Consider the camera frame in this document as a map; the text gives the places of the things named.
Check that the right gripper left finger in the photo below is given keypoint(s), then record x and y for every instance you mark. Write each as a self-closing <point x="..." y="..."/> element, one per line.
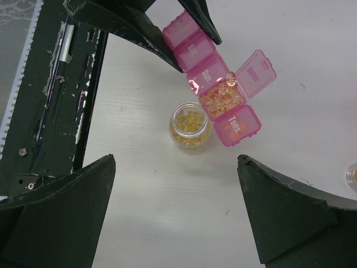
<point x="58" y="224"/>

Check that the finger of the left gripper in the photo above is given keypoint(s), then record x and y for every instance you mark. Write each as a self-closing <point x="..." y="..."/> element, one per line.
<point x="125" y="19"/>
<point x="198" y="10"/>

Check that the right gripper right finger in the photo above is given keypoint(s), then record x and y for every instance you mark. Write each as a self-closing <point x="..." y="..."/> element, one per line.
<point x="295" y="224"/>

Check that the pink pill organizer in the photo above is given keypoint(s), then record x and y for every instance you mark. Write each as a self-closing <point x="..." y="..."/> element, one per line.
<point x="222" y="93"/>

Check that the glass pill bottle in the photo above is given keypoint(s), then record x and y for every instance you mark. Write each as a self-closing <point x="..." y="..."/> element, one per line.
<point x="190" y="127"/>

